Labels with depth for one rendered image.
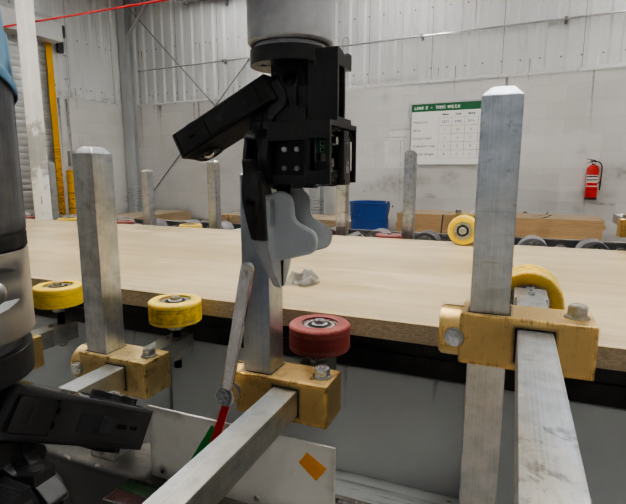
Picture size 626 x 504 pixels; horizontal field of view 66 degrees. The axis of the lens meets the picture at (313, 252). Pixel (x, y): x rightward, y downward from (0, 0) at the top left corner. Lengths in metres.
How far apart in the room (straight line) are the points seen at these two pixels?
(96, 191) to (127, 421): 0.42
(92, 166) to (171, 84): 9.80
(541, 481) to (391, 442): 0.56
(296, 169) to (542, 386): 0.25
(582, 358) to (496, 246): 0.12
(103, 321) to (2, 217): 0.49
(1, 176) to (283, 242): 0.26
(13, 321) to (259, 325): 0.36
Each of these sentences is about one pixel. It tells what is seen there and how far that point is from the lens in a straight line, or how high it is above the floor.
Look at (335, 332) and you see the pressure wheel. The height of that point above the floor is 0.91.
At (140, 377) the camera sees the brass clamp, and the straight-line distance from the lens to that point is 0.69.
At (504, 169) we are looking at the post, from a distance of 0.47.
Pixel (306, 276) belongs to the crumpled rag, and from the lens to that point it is 0.89.
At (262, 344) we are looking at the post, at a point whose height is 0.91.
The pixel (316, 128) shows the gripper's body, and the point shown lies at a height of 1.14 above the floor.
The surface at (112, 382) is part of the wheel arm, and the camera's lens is 0.69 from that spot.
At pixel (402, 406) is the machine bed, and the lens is 0.78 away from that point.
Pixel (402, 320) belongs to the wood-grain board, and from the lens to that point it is 0.68.
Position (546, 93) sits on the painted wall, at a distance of 7.65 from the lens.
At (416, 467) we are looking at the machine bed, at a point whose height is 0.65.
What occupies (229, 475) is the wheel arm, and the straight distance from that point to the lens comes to 0.46.
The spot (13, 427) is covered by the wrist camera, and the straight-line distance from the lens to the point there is 0.27.
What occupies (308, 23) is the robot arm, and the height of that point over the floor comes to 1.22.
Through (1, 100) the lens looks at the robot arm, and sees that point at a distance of 0.24.
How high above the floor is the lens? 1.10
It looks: 10 degrees down
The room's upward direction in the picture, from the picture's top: straight up
